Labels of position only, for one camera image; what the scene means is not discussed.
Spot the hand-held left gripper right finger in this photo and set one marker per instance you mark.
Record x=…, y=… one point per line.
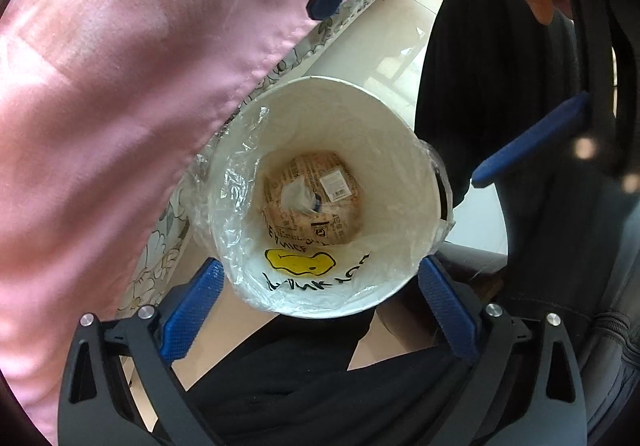
x=447, y=311

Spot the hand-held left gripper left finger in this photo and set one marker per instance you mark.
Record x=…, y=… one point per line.
x=192, y=311

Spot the white trash bin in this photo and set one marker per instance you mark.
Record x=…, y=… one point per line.
x=360, y=126

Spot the white floral bed cloth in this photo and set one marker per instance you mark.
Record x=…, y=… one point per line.
x=165, y=236

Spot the clear plastic bag liner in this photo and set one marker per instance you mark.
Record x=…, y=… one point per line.
x=310, y=288

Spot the brown printed paper wrapper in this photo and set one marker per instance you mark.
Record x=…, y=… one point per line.
x=340, y=221

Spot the pink floral bed sheet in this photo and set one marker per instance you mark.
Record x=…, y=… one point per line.
x=125, y=101

